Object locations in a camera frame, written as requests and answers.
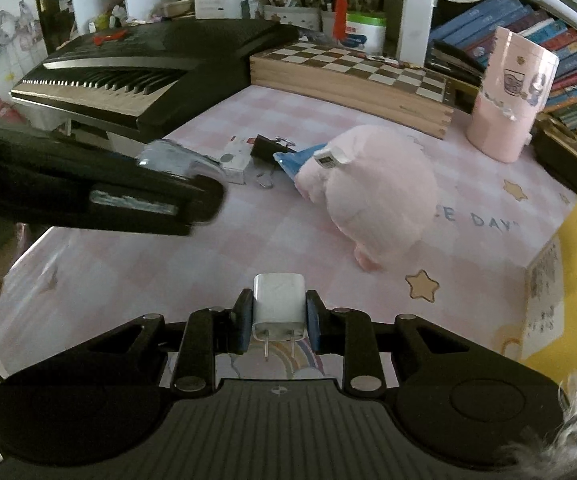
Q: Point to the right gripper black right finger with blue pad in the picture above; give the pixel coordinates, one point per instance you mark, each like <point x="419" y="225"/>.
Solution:
<point x="350" y="334"/>

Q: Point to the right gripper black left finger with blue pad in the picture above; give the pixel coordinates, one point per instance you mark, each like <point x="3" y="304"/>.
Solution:
<point x="210" y="333"/>

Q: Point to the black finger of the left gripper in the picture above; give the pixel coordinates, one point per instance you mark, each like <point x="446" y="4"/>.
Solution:
<point x="202" y="199"/>

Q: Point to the grey toy car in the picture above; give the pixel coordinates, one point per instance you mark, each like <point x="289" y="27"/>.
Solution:
<point x="168" y="157"/>

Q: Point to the white USB wall charger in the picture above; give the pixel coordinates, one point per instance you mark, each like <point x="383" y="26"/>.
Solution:
<point x="279" y="309"/>

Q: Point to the black binder clip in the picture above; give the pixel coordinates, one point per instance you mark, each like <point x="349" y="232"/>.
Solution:
<point x="265" y="148"/>

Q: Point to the black electric keyboard piano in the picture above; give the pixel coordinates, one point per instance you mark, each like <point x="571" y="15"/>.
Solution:
<point x="145" y="81"/>

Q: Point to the pink plush toy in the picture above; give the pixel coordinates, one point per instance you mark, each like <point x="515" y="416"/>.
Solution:
<point x="378" y="188"/>

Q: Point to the white pen holder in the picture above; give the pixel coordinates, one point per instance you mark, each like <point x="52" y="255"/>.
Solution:
<point x="308" y="18"/>

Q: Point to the yellow cardboard box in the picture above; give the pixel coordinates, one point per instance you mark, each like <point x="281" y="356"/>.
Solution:
<point x="548" y="343"/>

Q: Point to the white green-lid jar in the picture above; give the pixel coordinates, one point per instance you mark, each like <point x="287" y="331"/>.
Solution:
<point x="366" y="32"/>

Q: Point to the wooden chess board box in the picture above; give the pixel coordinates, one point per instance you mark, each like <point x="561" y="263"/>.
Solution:
<point x="400" y="92"/>

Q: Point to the red tassel ornament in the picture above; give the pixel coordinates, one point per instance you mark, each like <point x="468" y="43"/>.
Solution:
<point x="339" y="29"/>

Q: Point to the pink cylindrical box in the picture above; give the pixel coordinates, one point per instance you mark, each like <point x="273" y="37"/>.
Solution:
<point x="517" y="83"/>

